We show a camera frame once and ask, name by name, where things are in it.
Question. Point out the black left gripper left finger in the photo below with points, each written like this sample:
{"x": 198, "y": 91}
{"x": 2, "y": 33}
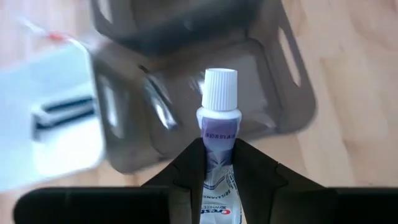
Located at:
{"x": 124, "y": 205}

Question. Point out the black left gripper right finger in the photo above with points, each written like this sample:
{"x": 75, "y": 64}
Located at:
{"x": 295, "y": 205}

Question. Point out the nail clipper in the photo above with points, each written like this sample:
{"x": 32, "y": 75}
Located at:
{"x": 161, "y": 109}

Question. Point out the red toothbrush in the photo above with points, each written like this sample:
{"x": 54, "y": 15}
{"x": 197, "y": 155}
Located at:
{"x": 54, "y": 35}

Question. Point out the white plastic bin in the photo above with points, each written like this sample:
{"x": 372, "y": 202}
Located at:
{"x": 62, "y": 155}

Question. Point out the grey translucent plastic bin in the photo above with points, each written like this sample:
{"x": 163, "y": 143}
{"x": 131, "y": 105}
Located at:
{"x": 174, "y": 34}
{"x": 255, "y": 93}

